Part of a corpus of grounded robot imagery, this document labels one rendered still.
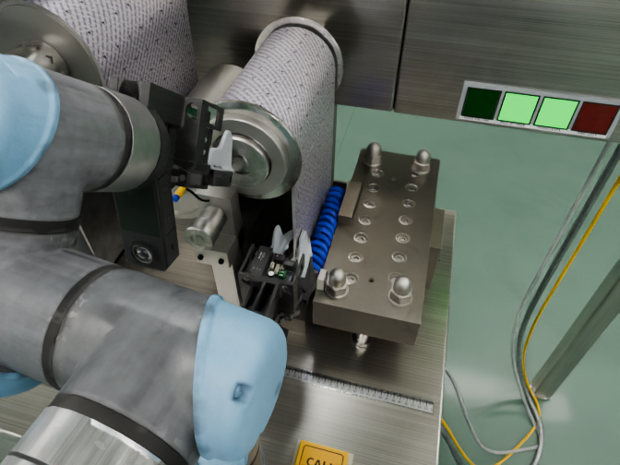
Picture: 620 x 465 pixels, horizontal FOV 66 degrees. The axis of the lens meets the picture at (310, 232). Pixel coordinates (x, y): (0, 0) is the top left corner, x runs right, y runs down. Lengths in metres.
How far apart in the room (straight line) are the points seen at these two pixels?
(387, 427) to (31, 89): 0.64
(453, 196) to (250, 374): 2.34
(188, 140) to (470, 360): 1.63
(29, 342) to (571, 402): 1.85
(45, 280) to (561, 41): 0.76
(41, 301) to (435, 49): 0.71
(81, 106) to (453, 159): 2.56
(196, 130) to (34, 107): 0.19
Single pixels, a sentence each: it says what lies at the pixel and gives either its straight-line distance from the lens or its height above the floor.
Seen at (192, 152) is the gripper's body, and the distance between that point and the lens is 0.45.
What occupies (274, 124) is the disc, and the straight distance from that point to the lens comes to 0.57.
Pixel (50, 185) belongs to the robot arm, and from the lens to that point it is 0.30.
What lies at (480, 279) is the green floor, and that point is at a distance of 2.19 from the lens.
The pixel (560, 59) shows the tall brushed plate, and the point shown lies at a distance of 0.87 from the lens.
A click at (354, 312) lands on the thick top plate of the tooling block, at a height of 1.02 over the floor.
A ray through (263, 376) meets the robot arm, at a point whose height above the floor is 1.40.
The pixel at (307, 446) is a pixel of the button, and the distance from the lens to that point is 0.73.
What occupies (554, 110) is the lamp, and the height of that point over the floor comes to 1.19.
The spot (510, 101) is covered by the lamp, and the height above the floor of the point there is 1.20.
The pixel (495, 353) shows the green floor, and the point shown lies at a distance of 1.99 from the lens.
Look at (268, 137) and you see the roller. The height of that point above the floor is 1.29.
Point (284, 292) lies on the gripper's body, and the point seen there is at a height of 1.14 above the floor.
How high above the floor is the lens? 1.61
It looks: 46 degrees down
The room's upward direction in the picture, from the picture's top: straight up
